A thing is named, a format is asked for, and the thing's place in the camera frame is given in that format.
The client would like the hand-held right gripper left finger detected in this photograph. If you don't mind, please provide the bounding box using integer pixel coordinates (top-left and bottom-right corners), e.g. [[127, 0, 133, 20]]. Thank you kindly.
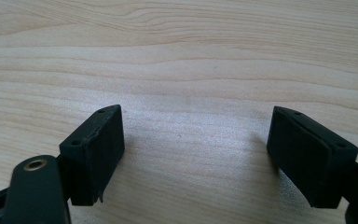
[[59, 104, 126, 207]]

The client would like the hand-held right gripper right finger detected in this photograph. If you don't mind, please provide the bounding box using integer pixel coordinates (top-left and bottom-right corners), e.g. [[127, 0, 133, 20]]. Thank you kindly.
[[266, 105, 358, 209]]

